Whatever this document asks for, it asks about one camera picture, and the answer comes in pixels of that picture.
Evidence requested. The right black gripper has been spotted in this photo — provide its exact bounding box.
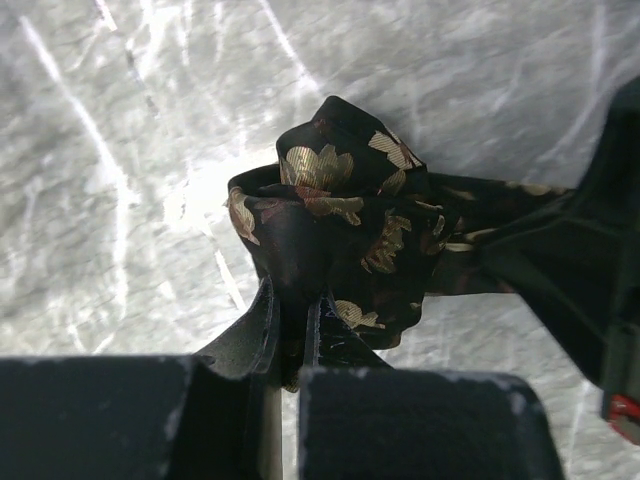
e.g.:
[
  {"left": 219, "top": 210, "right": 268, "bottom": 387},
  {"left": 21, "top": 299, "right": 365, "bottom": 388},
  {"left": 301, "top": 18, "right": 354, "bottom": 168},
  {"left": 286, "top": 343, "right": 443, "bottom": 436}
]
[{"left": 480, "top": 80, "right": 639, "bottom": 444}]

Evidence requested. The dark floral patterned tie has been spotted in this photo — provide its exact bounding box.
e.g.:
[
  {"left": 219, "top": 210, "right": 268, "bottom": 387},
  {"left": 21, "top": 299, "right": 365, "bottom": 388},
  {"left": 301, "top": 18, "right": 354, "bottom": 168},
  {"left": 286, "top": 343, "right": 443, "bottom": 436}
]
[{"left": 228, "top": 96, "right": 569, "bottom": 392}]

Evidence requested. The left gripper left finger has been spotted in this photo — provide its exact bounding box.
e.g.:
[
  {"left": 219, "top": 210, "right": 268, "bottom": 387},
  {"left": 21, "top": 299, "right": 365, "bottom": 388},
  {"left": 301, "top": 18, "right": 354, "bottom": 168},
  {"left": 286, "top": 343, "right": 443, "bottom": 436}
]
[{"left": 1, "top": 279, "right": 281, "bottom": 479}]

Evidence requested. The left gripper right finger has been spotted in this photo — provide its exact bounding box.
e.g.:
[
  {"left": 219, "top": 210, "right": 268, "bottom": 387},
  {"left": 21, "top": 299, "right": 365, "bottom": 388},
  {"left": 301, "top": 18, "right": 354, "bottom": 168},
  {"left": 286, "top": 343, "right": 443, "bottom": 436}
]
[{"left": 297, "top": 293, "right": 565, "bottom": 479}]

